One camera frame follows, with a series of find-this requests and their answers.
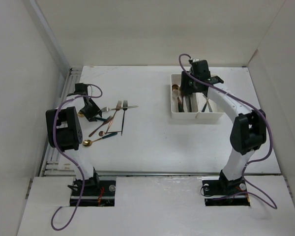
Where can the black spoon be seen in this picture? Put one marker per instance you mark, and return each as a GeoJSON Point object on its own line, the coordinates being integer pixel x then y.
{"type": "Point", "coordinates": [189, 103]}

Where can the green handled gold spoon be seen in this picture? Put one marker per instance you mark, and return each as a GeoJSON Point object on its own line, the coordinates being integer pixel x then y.
{"type": "Point", "coordinates": [87, 143]}

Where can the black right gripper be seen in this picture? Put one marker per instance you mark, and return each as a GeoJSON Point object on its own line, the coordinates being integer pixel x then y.
{"type": "Point", "coordinates": [184, 86]}

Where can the green handled gold fork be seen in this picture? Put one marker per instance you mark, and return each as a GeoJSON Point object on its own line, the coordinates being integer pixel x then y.
{"type": "Point", "coordinates": [103, 119]}

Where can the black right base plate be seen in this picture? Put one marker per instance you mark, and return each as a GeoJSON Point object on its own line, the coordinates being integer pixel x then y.
{"type": "Point", "coordinates": [220, 193]}

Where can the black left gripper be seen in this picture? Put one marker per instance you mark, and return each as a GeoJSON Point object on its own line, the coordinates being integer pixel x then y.
{"type": "Point", "coordinates": [96, 112]}

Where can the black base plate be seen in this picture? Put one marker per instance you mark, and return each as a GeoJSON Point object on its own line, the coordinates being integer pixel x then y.
{"type": "Point", "coordinates": [100, 195]}
{"type": "Point", "coordinates": [220, 193]}

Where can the rose gold fork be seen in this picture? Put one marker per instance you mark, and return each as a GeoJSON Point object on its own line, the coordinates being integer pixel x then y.
{"type": "Point", "coordinates": [111, 121]}

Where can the aluminium side rail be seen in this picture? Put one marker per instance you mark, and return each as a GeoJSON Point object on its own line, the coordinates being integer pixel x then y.
{"type": "Point", "coordinates": [60, 121]}

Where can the aluminium front rail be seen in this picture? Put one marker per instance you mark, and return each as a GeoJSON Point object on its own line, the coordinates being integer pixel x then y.
{"type": "Point", "coordinates": [57, 173]}

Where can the rose gold spoon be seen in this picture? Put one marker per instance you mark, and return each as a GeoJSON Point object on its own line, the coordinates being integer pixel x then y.
{"type": "Point", "coordinates": [175, 87]}

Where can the white plastic spoon bin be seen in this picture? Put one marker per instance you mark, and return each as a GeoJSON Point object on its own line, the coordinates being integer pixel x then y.
{"type": "Point", "coordinates": [185, 115]}

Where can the copper brown fork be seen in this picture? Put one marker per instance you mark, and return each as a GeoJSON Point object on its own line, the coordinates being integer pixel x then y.
{"type": "Point", "coordinates": [104, 123]}

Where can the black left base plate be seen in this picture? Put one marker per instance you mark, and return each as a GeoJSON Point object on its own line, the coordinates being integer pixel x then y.
{"type": "Point", "coordinates": [100, 195]}

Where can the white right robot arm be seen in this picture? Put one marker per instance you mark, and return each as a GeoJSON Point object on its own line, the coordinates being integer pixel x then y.
{"type": "Point", "coordinates": [249, 129]}

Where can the black handled silver fork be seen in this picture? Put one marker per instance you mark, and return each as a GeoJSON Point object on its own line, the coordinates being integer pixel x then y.
{"type": "Point", "coordinates": [125, 103]}

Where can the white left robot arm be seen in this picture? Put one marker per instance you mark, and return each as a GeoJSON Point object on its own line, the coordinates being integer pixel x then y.
{"type": "Point", "coordinates": [82, 168]}

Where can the white plastic fork bin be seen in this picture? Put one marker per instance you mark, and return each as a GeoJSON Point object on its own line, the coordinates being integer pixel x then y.
{"type": "Point", "coordinates": [207, 108]}

